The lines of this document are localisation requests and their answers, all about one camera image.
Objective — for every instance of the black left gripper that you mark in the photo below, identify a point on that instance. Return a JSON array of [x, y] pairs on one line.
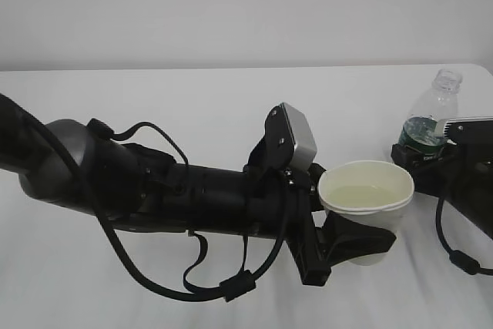
[[278, 207]]

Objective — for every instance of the clear green-label water bottle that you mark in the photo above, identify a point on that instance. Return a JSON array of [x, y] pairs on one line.
[[438, 102]]

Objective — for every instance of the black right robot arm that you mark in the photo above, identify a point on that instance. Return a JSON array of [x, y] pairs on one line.
[[480, 216]]

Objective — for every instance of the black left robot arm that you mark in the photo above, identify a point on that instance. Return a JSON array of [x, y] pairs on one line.
[[91, 169]]

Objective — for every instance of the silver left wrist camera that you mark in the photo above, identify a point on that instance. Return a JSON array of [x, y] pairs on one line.
[[289, 140]]

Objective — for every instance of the white paper cup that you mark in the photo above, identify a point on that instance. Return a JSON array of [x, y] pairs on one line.
[[370, 192]]

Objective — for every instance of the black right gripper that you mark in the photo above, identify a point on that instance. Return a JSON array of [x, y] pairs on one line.
[[463, 172]]

